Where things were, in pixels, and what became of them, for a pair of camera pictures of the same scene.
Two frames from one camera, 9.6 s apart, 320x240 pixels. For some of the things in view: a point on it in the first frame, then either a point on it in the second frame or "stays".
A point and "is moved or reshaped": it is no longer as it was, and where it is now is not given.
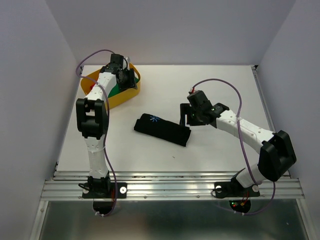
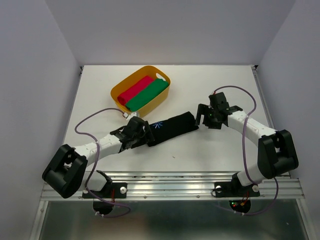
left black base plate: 104,190 stays
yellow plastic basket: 89,79 → 148,71
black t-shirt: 170,131 is moved or reshaped
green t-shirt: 116,89 → 155,87
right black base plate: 234,189 stays
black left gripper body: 128,81 → 142,138
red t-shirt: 91,86 → 130,94
